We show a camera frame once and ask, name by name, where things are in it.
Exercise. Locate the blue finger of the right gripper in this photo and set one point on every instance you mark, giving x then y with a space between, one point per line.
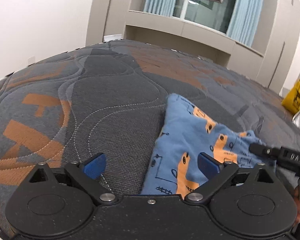
262 150

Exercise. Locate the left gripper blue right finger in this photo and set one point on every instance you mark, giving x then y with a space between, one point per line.
218 175

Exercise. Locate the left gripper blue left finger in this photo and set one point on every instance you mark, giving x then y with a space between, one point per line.
84 177

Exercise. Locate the blue pants with orange trucks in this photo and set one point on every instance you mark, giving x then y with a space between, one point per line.
187 132

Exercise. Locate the person's right hand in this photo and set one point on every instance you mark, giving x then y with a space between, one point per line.
297 202

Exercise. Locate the yellow shopping bag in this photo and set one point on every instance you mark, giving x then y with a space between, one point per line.
292 100

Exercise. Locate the grey orange quilted mattress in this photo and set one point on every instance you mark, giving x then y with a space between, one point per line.
110 98

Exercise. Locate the beige right wardrobe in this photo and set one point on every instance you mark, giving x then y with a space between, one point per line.
276 39

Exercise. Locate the beige wardrobe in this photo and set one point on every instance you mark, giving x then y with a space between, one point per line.
107 17
276 39

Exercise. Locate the light blue right curtain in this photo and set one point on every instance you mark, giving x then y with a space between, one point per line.
244 21

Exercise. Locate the beige window bench cabinet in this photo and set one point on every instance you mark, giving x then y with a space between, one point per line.
194 39

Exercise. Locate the beige left wardrobe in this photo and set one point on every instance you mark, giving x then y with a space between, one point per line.
107 17

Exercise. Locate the white wall socket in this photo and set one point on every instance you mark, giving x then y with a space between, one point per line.
31 60

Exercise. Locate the window with dark frame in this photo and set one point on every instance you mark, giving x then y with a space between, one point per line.
215 14

